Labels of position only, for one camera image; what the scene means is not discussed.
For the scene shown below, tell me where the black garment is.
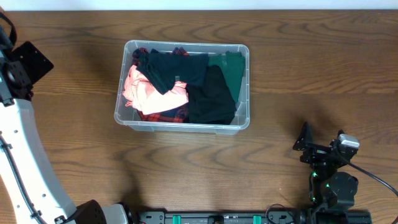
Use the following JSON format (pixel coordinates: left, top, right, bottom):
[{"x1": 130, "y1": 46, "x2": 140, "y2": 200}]
[{"x1": 187, "y1": 65, "x2": 236, "y2": 125}]

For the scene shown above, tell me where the green garment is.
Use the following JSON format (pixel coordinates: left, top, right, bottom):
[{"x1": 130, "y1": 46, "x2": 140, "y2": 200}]
[{"x1": 208, "y1": 51, "x2": 245, "y2": 103}]

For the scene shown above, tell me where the pink shirt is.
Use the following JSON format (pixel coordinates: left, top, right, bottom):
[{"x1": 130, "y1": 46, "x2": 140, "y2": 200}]
[{"x1": 122, "y1": 65, "x2": 188, "y2": 115}]

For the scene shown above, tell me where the red navy plaid shirt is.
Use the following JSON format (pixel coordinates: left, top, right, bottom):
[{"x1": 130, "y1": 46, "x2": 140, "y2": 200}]
[{"x1": 132, "y1": 47, "x2": 188, "y2": 123}]

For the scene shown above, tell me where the dark teal garment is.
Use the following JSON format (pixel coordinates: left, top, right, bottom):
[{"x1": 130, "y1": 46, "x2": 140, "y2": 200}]
[{"x1": 137, "y1": 52, "x2": 209, "y2": 95}]

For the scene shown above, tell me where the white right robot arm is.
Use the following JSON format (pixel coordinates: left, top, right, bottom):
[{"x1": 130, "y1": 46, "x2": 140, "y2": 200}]
[{"x1": 292, "y1": 122, "x2": 359, "y2": 223}]

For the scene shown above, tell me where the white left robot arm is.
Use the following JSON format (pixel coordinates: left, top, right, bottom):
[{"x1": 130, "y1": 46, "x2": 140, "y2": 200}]
[{"x1": 1, "y1": 14, "x2": 132, "y2": 224}]

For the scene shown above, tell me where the clear plastic storage bin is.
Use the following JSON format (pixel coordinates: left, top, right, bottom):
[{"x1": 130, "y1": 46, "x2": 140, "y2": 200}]
[{"x1": 114, "y1": 40, "x2": 251, "y2": 135}]

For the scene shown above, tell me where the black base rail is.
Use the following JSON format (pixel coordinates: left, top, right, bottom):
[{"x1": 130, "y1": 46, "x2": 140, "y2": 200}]
[{"x1": 137, "y1": 208, "x2": 373, "y2": 224}]

